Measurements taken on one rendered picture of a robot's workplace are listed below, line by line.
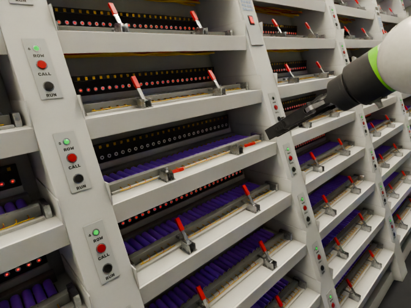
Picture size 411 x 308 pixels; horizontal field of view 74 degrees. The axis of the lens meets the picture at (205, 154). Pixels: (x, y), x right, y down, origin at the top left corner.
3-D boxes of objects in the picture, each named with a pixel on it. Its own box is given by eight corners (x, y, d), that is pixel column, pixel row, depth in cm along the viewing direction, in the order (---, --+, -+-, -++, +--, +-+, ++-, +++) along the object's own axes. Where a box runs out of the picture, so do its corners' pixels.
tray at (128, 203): (276, 154, 97) (276, 128, 94) (115, 224, 59) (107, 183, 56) (235, 146, 111) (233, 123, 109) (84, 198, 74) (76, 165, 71)
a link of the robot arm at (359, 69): (377, 46, 55) (359, 46, 49) (406, 96, 54) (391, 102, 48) (349, 63, 60) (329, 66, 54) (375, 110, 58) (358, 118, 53)
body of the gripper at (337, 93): (354, 106, 53) (314, 126, 60) (370, 100, 58) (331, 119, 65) (336, 72, 54) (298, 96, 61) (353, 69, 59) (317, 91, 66)
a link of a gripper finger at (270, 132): (290, 128, 68) (289, 129, 68) (271, 139, 73) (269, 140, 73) (285, 118, 68) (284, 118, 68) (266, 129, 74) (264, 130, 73)
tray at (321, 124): (355, 120, 140) (356, 93, 136) (291, 148, 103) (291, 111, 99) (317, 117, 155) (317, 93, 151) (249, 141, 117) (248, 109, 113)
